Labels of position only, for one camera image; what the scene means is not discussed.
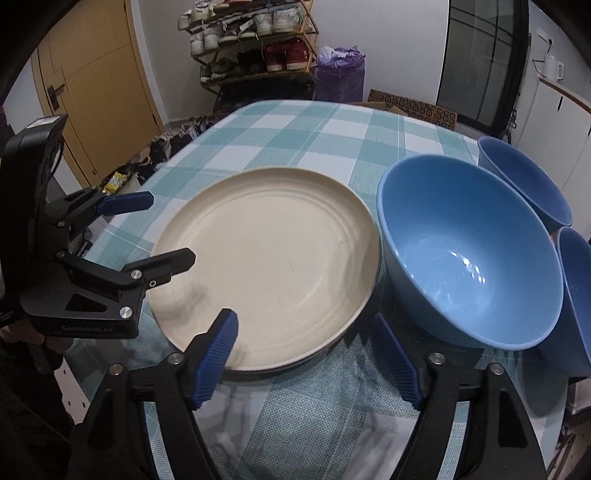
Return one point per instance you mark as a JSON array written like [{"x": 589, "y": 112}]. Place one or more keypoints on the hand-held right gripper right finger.
[{"x": 399, "y": 364}]

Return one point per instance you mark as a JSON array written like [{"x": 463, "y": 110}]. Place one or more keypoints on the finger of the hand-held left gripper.
[
  {"x": 161, "y": 265},
  {"x": 127, "y": 202}
]

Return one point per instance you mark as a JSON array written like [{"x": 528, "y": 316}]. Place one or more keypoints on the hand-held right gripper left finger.
[{"x": 217, "y": 355}]

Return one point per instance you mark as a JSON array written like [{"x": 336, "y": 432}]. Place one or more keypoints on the light blue bowl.
[{"x": 461, "y": 277}]

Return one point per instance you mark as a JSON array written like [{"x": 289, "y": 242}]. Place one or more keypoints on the cream plate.
[{"x": 277, "y": 258}]

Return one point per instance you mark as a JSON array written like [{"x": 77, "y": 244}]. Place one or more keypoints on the dark blue bowl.
[
  {"x": 579, "y": 300},
  {"x": 521, "y": 180}
]

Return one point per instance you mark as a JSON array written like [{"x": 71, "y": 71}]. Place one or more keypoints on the person's left hand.
[{"x": 57, "y": 345}]

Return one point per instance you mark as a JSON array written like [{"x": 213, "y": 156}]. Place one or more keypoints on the basket of snack packets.
[{"x": 115, "y": 182}]

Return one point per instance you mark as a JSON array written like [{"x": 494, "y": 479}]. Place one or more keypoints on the pile of dark shoes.
[{"x": 161, "y": 147}]

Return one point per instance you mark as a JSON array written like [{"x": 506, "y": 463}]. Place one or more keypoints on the wooden door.
[{"x": 101, "y": 92}]

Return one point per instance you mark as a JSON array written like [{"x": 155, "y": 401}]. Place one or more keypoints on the wooden shoe rack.
[{"x": 258, "y": 76}]

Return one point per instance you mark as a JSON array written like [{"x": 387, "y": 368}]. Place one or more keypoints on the teal checkered tablecloth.
[{"x": 300, "y": 134}]

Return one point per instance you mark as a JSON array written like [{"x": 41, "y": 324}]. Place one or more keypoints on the purple plastic bag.
[{"x": 339, "y": 78}]

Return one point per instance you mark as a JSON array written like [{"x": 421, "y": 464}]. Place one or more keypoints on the patterned cardboard box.
[{"x": 415, "y": 108}]

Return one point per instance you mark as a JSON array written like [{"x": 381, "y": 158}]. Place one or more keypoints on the white lower kitchen cabinet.
[{"x": 572, "y": 120}]

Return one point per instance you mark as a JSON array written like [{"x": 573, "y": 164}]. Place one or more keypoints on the black framed glass door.
[{"x": 475, "y": 60}]

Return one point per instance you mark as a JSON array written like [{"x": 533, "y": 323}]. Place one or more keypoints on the white electric kettle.
[{"x": 550, "y": 67}]

